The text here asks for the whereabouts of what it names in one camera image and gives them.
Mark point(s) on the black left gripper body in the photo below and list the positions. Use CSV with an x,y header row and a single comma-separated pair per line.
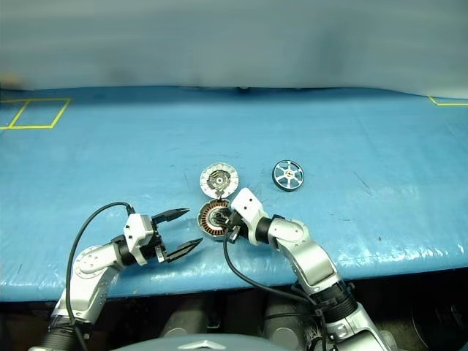
x,y
151,244

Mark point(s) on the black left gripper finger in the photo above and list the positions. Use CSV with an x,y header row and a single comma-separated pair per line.
x,y
170,215
183,251

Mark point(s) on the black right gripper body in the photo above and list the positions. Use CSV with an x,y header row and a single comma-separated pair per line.
x,y
234,223

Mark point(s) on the motor housing with copper windings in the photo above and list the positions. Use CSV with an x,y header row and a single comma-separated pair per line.
x,y
204,219

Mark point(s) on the silver round motor lid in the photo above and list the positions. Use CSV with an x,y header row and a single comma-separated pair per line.
x,y
228,175

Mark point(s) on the spoked silver rotor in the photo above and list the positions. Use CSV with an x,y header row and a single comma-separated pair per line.
x,y
289,174

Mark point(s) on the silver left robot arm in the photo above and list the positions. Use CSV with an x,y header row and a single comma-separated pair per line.
x,y
87,270

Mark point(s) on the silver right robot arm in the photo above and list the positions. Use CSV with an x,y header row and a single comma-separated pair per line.
x,y
311,256

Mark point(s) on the grey rounded shape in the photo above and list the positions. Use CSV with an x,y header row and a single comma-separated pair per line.
x,y
281,329
183,321

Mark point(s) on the grey robot torso shell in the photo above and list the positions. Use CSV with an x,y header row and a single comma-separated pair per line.
x,y
201,343

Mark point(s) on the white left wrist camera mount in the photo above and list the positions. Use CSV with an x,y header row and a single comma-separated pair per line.
x,y
135,234

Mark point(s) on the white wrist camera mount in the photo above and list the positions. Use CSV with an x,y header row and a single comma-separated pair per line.
x,y
135,234
248,208

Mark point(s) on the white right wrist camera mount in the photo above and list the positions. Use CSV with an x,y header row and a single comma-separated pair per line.
x,y
248,208

